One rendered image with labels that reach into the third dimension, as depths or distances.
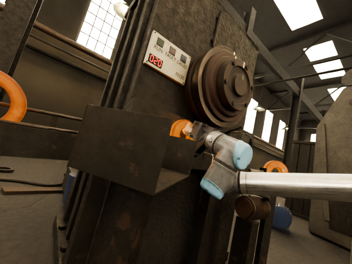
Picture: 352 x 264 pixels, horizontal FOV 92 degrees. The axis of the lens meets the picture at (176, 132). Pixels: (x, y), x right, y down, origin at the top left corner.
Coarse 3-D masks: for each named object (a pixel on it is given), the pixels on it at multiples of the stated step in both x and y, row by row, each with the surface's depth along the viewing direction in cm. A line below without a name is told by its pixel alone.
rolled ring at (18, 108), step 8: (0, 72) 46; (0, 80) 46; (8, 80) 47; (8, 88) 47; (16, 88) 48; (16, 96) 48; (24, 96) 49; (16, 104) 48; (24, 104) 49; (8, 112) 47; (16, 112) 48; (24, 112) 49; (16, 120) 48
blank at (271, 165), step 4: (268, 164) 109; (272, 164) 109; (276, 164) 109; (280, 164) 109; (284, 164) 110; (268, 168) 109; (272, 168) 109; (280, 168) 109; (284, 168) 109; (280, 172) 110; (284, 172) 109; (288, 172) 109
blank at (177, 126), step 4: (180, 120) 84; (184, 120) 85; (188, 120) 87; (176, 124) 82; (180, 124) 84; (184, 124) 85; (192, 124) 88; (172, 128) 82; (176, 128) 82; (180, 128) 84; (172, 132) 81; (176, 132) 82; (180, 132) 84; (176, 136) 82; (188, 136) 88
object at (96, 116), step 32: (96, 128) 35; (128, 128) 33; (160, 128) 31; (96, 160) 33; (128, 160) 31; (160, 160) 29; (192, 160) 54; (128, 192) 43; (128, 224) 42; (128, 256) 40
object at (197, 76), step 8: (216, 48) 93; (224, 48) 97; (208, 56) 90; (200, 64) 87; (200, 72) 87; (192, 80) 91; (200, 80) 87; (192, 88) 91; (200, 88) 87; (192, 96) 92; (200, 96) 87; (200, 104) 90; (200, 112) 94; (208, 112) 91; (208, 120) 97; (216, 120) 95
